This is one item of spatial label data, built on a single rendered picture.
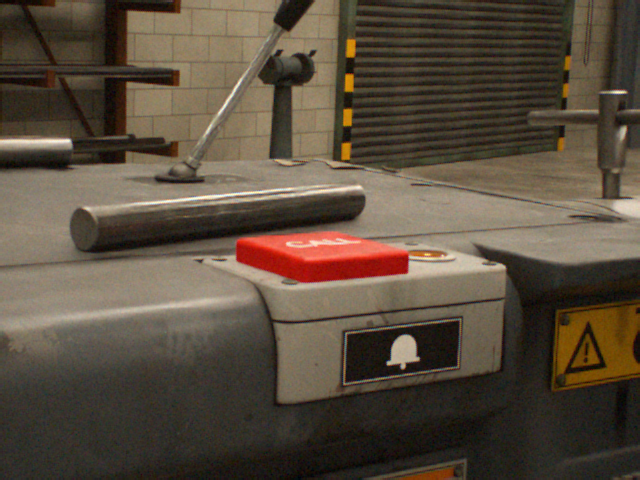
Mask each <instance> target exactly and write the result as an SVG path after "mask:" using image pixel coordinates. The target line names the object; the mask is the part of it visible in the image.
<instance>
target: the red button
mask: <svg viewBox="0 0 640 480"><path fill-rule="evenodd" d="M236 261H239V263H242V264H245V265H248V266H252V267H255V268H258V269H261V270H264V271H267V272H272V273H275V274H278V275H281V276H284V277H287V278H291V279H295V280H297V282H300V283H320V282H331V280H341V279H353V278H363V277H375V276H385V275H396V274H407V273H409V252H408V251H407V250H403V249H399V248H395V247H391V246H387V245H383V244H379V242H375V241H371V240H366V239H363V238H359V237H355V236H351V235H346V234H343V233H339V232H322V233H307V234H292V235H277V236H262V237H247V238H240V239H238V240H237V244H236Z"/></svg>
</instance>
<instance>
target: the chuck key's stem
mask: <svg viewBox="0 0 640 480"><path fill-rule="evenodd" d="M620 110H627V92H626V91H625V90H608V92H600V93H599V106H598V139H597V168H598V169H599V170H600V171H601V172H602V199H608V200H622V199H620V181H621V172H622V171H623V170H624V169H625V161H627V125H618V124H617V123H616V120H615V114H616V113H617V112H618V111H620Z"/></svg>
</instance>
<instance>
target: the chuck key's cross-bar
mask: <svg viewBox="0 0 640 480"><path fill-rule="evenodd" d="M527 120H528V122H529V123H530V124H531V125H598V110H555V111H536V112H530V113H529V114H528V117H527ZM615 120H616V123H617V124H618V125H640V110H620V111H618V112H617V113H616V114H615Z"/></svg>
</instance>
